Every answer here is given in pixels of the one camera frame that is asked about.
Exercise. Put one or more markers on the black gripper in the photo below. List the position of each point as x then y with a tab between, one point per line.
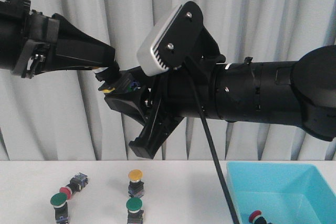
172	96
34	43

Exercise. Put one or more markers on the yellow push button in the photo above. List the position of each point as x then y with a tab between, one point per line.
136	185
115	80

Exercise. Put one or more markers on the red push button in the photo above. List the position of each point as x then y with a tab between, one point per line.
75	185
256	217

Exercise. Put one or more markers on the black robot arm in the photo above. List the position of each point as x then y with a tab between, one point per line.
298	93

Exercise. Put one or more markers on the blue plastic box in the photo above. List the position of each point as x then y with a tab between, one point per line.
283	192

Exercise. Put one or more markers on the grey pleated curtain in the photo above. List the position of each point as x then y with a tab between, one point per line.
62	115

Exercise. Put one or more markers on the lying red push button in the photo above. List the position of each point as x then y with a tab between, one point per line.
75	185

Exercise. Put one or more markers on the green push button right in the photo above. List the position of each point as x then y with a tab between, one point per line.
135	212

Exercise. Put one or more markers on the green push button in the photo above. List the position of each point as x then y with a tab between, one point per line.
135	212
59	203

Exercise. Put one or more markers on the green push button left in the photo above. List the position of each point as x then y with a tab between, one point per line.
59	203

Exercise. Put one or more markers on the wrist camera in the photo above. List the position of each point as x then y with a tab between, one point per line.
171	39

